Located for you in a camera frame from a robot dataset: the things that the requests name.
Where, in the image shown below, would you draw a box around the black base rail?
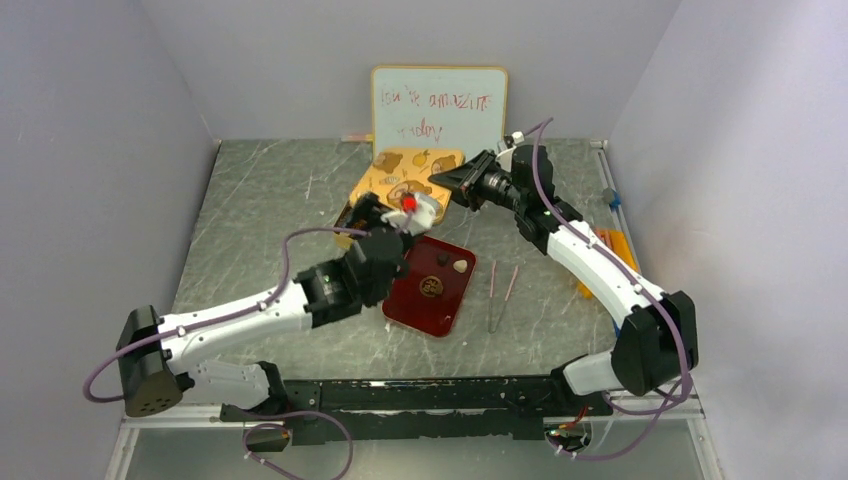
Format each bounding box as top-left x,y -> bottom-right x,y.
219,373 -> 612,446

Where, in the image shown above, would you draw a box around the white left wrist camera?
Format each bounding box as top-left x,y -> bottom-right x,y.
382,192 -> 440,236

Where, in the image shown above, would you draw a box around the red rectangular tray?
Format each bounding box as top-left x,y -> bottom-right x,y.
382,236 -> 477,338

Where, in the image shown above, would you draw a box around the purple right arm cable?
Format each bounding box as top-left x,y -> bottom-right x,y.
523,117 -> 695,463

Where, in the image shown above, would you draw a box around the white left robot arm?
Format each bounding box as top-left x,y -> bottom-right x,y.
116,193 -> 438,420

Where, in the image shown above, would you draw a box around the metal tweezers with pink grips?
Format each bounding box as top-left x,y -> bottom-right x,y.
486,261 -> 520,334

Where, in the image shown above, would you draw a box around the yellow plastic bin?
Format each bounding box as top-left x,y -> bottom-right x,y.
593,228 -> 640,273

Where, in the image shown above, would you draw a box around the gold chocolate tin box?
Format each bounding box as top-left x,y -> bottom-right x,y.
334,201 -> 363,250

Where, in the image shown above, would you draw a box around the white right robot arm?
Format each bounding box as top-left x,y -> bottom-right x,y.
429,145 -> 699,415

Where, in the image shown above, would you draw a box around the whiteboard with yellow frame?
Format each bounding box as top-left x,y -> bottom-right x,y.
370,65 -> 509,158

